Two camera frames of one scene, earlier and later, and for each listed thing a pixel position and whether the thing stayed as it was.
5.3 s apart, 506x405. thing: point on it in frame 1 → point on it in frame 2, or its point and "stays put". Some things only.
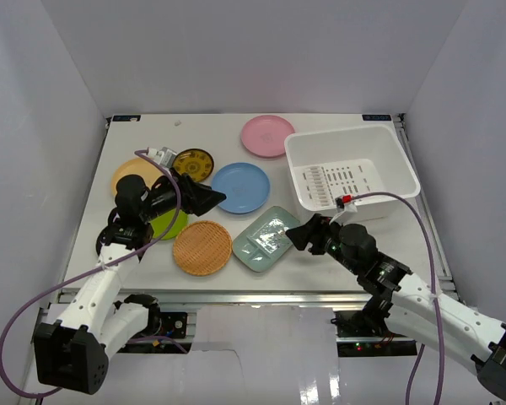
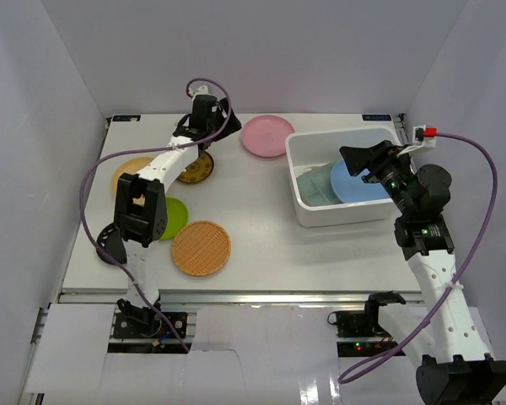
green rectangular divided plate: [265, 240] → [316, 187]
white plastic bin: [325, 165] stays put
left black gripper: [185, 193] → [226, 126]
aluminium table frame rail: [183, 299] stays put
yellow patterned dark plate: [195, 162] stays put
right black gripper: [314, 231] → [376, 159]
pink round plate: [265, 135] stays put
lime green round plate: [160, 224] stays put
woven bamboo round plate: [202, 248] stays put
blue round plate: [246, 186] → [350, 188]
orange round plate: [142, 167] stays put
